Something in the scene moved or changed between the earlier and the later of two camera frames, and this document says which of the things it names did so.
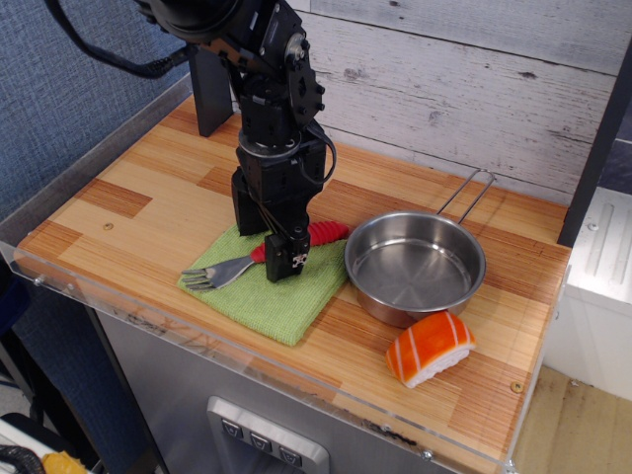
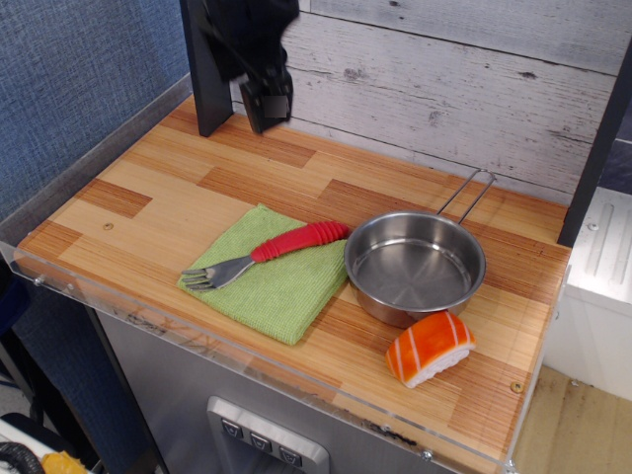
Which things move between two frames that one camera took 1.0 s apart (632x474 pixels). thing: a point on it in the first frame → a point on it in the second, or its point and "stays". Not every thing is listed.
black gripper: x=281 y=173 → x=247 y=36
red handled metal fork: x=223 y=274 stays
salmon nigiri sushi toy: x=430 y=348 stays
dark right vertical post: x=596 y=160 stays
